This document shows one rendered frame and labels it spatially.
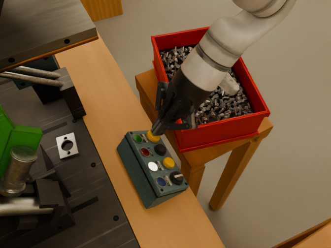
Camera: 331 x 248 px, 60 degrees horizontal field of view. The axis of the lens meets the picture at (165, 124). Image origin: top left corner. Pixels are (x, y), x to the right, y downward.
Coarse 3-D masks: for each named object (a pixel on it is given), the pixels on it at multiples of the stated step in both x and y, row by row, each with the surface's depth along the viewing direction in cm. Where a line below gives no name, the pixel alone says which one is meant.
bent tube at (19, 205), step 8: (0, 200) 46; (8, 200) 46; (16, 200) 47; (24, 200) 48; (32, 200) 48; (0, 208) 45; (8, 208) 46; (16, 208) 46; (24, 208) 47; (32, 208) 48; (48, 208) 50; (0, 216) 46
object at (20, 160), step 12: (12, 156) 41; (24, 156) 42; (36, 156) 43; (12, 168) 42; (24, 168) 42; (0, 180) 44; (12, 180) 42; (24, 180) 44; (0, 192) 43; (12, 192) 43
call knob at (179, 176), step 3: (174, 171) 57; (177, 171) 57; (171, 174) 56; (174, 174) 56; (177, 174) 56; (180, 174) 57; (171, 177) 56; (174, 177) 56; (177, 177) 56; (180, 177) 56; (174, 180) 56; (177, 180) 55; (180, 180) 56; (177, 183) 56; (180, 183) 56
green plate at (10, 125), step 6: (0, 108) 39; (0, 114) 39; (6, 114) 40; (0, 120) 40; (6, 120) 40; (0, 126) 40; (6, 126) 41; (12, 126) 41; (0, 132) 41; (6, 132) 41; (0, 138) 41; (6, 138) 42; (0, 144) 42; (0, 150) 42; (0, 156) 43
